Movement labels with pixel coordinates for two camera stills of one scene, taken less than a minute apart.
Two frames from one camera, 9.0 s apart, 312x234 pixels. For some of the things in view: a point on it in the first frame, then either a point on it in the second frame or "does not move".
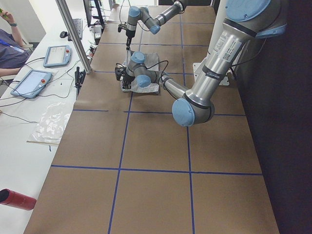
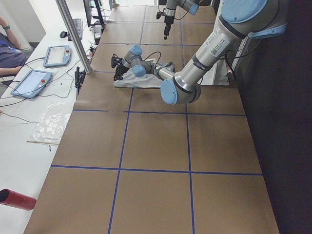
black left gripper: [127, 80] → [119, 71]
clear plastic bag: [51, 123] does not move
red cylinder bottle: [11, 198] does not move
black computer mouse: [63, 34] does not move
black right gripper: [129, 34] → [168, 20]
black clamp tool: [79, 76] does not move
